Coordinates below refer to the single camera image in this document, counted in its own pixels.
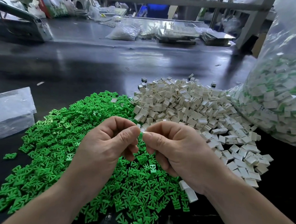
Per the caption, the person's right hand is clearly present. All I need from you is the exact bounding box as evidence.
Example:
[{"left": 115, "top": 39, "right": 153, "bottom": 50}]
[{"left": 139, "top": 119, "right": 230, "bottom": 196}]

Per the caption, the person's left hand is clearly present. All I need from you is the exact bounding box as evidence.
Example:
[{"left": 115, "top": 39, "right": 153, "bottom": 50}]
[{"left": 63, "top": 113, "right": 142, "bottom": 201}]

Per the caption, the pile of green plastic clips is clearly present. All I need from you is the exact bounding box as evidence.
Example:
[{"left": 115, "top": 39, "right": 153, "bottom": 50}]
[{"left": 0, "top": 84, "right": 198, "bottom": 224}]

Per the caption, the pile of white plastic caps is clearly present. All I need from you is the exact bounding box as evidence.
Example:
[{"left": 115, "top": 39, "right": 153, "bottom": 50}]
[{"left": 127, "top": 74, "right": 279, "bottom": 208}]

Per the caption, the clear plastic bag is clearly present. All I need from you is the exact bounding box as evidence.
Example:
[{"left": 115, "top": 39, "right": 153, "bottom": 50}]
[{"left": 226, "top": 0, "right": 296, "bottom": 149}]

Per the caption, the person's right forearm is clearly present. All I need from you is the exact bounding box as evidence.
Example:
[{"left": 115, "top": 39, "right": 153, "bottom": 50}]
[{"left": 201, "top": 169, "right": 296, "bottom": 224}]

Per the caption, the person's left forearm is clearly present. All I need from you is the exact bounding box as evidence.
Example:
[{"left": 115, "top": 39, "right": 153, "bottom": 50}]
[{"left": 2, "top": 169, "right": 92, "bottom": 224}]

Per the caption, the small clear bag of parts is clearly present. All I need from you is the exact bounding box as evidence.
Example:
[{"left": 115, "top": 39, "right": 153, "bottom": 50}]
[{"left": 106, "top": 21, "right": 142, "bottom": 42}]

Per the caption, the stack of clear flat bags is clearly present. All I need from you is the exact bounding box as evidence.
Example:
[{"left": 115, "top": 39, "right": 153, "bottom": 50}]
[{"left": 0, "top": 85, "right": 38, "bottom": 147}]

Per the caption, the dark flat tray stack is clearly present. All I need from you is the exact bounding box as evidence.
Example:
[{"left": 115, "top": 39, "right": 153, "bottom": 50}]
[{"left": 199, "top": 29, "right": 237, "bottom": 48}]

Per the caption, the blue crate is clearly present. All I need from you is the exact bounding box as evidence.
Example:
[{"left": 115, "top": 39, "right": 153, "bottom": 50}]
[{"left": 139, "top": 3, "right": 170, "bottom": 20}]

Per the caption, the grey heat sealer machine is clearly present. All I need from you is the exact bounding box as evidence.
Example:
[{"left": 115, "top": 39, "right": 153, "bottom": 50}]
[{"left": 0, "top": 0, "right": 56, "bottom": 43}]

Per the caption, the grey metal slanted post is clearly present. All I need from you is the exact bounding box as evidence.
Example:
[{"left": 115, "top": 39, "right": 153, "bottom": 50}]
[{"left": 234, "top": 0, "right": 276, "bottom": 55}]

